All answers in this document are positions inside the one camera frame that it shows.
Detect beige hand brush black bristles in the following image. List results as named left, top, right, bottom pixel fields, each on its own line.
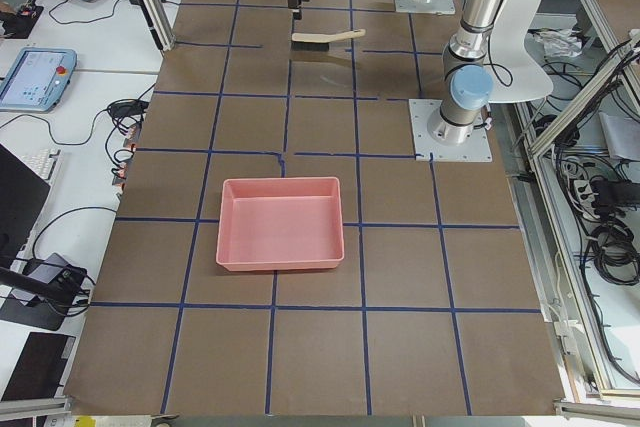
left=291, top=29, right=366, bottom=52

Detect pink plastic bin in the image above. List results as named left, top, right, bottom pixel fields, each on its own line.
left=216, top=177, right=345, bottom=272

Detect black power adapter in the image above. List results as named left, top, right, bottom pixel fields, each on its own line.
left=107, top=99, right=149, bottom=119

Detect white chair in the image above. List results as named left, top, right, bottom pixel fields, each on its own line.
left=487, top=0, right=555, bottom=106

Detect blue teach pendant near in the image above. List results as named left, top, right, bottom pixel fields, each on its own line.
left=1, top=47, right=77, bottom=113

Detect black laptop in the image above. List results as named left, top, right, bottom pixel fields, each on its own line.
left=1, top=146, right=50, bottom=268

